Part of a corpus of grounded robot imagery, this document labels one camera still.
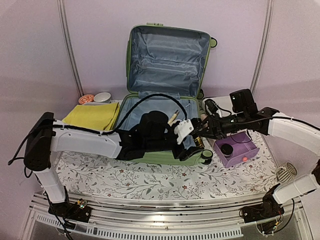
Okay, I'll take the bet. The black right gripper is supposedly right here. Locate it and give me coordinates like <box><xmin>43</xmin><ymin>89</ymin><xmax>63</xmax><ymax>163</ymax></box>
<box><xmin>199</xmin><ymin>111</ymin><xmax>248</xmax><ymax>140</ymax></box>

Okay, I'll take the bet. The black gold rectangular case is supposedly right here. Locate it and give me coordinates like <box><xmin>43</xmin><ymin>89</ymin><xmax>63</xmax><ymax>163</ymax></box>
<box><xmin>193</xmin><ymin>136</ymin><xmax>205</xmax><ymax>149</ymax></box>

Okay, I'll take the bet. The black round object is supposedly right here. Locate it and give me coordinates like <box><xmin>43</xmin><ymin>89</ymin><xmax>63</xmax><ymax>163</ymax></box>
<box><xmin>220</xmin><ymin>143</ymin><xmax>234</xmax><ymax>157</ymax></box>

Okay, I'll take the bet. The white green purple drawer box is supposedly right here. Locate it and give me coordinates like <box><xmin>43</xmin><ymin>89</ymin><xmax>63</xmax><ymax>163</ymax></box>
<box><xmin>199</xmin><ymin>96</ymin><xmax>261</xmax><ymax>169</ymax></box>

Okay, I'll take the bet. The green hard-shell suitcase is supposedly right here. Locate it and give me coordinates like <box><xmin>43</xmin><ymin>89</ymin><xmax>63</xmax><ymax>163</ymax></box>
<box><xmin>116</xmin><ymin>24</ymin><xmax>217</xmax><ymax>166</ymax></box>

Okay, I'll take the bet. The yellow garment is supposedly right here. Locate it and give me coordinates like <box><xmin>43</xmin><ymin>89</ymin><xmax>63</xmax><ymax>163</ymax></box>
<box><xmin>62</xmin><ymin>102</ymin><xmax>120</xmax><ymax>131</ymax></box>

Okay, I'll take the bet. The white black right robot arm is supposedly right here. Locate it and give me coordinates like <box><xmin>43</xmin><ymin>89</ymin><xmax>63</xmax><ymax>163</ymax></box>
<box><xmin>202</xmin><ymin>89</ymin><xmax>320</xmax><ymax>223</ymax></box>

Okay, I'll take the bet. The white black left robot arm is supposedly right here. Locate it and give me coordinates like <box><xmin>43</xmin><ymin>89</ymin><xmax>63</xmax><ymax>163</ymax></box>
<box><xmin>20</xmin><ymin>111</ymin><xmax>202</xmax><ymax>222</ymax></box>

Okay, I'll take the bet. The slim cream cosmetic tube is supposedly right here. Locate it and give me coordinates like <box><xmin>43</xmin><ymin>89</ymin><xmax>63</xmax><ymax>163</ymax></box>
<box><xmin>167</xmin><ymin>110</ymin><xmax>180</xmax><ymax>126</ymax></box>

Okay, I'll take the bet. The white ceramic bowl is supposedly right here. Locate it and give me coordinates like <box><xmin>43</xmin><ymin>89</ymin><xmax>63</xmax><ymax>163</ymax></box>
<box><xmin>93</xmin><ymin>92</ymin><xmax>112</xmax><ymax>104</ymax></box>

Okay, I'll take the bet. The floral patterned table cloth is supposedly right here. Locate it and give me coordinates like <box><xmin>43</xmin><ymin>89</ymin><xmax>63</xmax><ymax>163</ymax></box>
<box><xmin>54</xmin><ymin>132</ymin><xmax>277</xmax><ymax>201</ymax></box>

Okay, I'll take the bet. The red patterned ceramic bowl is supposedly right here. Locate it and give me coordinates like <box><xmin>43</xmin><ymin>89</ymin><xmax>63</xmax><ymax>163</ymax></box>
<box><xmin>78</xmin><ymin>94</ymin><xmax>95</xmax><ymax>105</ymax></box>

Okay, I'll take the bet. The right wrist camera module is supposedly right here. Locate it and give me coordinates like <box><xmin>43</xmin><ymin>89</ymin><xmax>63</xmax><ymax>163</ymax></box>
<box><xmin>204</xmin><ymin>99</ymin><xmax>222</xmax><ymax>117</ymax></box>

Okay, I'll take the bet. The aluminium front rail frame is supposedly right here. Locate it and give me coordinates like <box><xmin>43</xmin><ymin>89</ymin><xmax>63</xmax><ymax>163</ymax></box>
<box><xmin>27</xmin><ymin>192</ymin><xmax>308</xmax><ymax>238</ymax></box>

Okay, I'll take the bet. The right aluminium wall post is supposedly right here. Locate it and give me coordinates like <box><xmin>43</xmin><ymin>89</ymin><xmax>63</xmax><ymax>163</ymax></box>
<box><xmin>250</xmin><ymin>0</ymin><xmax>274</xmax><ymax>94</ymax></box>

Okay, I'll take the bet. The aluminium wall post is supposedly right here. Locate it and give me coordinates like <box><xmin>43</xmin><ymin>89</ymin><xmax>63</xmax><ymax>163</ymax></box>
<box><xmin>56</xmin><ymin>0</ymin><xmax>84</xmax><ymax>97</ymax></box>
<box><xmin>250</xmin><ymin>0</ymin><xmax>274</xmax><ymax>94</ymax></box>

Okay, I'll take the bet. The left aluminium wall post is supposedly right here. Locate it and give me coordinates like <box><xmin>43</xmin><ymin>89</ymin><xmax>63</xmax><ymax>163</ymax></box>
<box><xmin>56</xmin><ymin>0</ymin><xmax>84</xmax><ymax>97</ymax></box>

